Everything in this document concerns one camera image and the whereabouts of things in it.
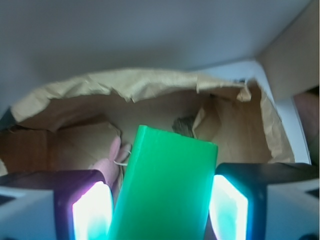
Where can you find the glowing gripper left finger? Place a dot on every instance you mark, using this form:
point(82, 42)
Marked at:
point(55, 205)

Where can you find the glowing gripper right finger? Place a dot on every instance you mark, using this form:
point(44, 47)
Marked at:
point(264, 201)

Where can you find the green block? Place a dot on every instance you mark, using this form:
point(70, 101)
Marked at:
point(166, 190)

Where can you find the pink plush bunny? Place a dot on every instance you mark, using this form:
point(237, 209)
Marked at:
point(110, 166)

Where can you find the brown paper bag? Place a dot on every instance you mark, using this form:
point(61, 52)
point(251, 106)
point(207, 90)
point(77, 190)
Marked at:
point(70, 124)

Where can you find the brown furry lump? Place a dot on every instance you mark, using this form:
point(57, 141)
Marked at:
point(184, 126)

